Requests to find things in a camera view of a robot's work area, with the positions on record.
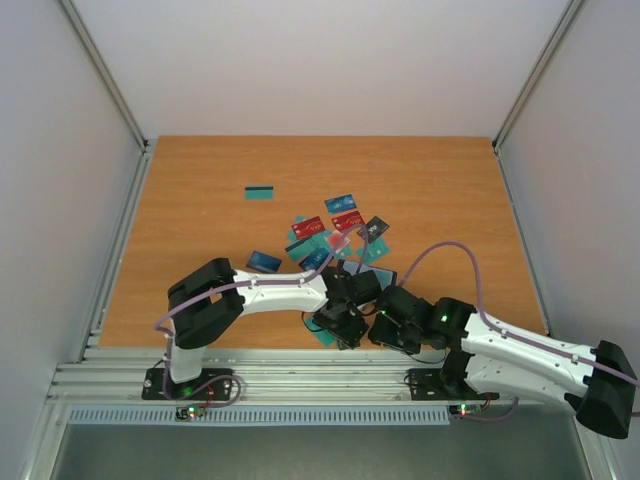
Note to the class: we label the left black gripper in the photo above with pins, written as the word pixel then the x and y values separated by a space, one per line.
pixel 351 336

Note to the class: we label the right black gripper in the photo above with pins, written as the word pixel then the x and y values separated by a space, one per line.
pixel 392 330

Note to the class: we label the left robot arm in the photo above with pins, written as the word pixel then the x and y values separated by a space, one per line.
pixel 203 305

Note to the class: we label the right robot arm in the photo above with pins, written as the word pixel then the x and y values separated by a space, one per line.
pixel 595 384

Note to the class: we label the green VIP card bottom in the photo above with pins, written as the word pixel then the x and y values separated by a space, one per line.
pixel 324 337

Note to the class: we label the blue card centre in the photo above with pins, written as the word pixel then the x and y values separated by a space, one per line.
pixel 315 259

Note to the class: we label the blue card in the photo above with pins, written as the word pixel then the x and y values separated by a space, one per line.
pixel 315 259
pixel 263 262
pixel 340 204

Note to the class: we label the green card right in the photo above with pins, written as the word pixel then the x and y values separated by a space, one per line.
pixel 374 251

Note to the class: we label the white red card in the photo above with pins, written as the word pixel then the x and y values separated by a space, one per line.
pixel 340 245

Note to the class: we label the red VIP card left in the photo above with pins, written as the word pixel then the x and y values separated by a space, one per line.
pixel 308 227

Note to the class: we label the red vip card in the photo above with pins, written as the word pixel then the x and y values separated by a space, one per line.
pixel 308 227
pixel 347 219

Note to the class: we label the red VIP card right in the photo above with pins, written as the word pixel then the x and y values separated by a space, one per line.
pixel 347 219

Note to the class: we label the black card right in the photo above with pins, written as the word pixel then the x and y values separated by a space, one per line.
pixel 373 229

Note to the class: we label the blue card left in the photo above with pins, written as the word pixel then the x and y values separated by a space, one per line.
pixel 263 262

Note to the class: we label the blue card top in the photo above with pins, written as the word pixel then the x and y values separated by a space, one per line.
pixel 340 204

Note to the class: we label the lone green card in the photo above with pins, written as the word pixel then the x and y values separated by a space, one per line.
pixel 259 192

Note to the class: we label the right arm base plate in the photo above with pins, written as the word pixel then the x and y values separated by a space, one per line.
pixel 426 384

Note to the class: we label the grey slotted cable duct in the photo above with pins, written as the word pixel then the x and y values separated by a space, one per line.
pixel 261 416

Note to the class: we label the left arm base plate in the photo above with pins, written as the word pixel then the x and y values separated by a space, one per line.
pixel 212 383

